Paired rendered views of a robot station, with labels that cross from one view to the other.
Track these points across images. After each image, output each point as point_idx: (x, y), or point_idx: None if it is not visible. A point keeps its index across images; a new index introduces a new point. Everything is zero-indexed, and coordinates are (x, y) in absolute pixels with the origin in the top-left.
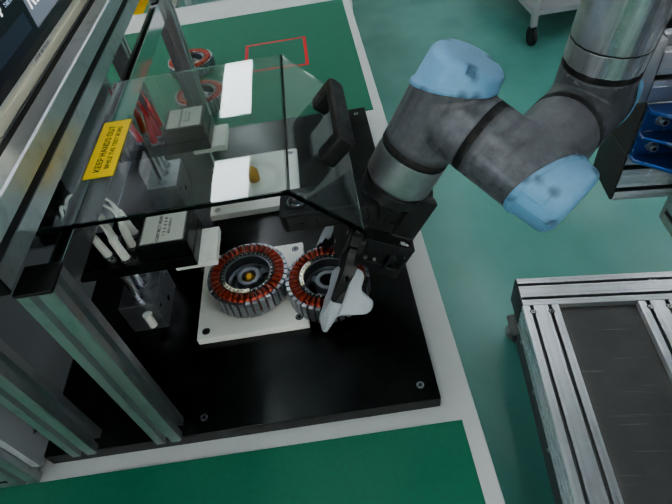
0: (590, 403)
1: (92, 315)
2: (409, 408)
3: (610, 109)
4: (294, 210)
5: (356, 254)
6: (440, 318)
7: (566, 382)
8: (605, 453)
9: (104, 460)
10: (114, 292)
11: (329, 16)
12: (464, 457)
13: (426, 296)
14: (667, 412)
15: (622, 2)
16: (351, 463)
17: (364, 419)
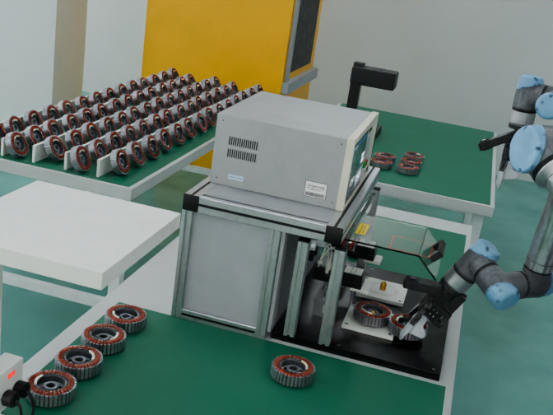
0: None
1: (343, 268)
2: (425, 375)
3: (535, 282)
4: (410, 280)
5: (427, 308)
6: (453, 363)
7: None
8: None
9: (291, 344)
10: (303, 300)
11: (453, 240)
12: (441, 394)
13: (449, 356)
14: None
15: (537, 245)
16: (394, 379)
17: (404, 373)
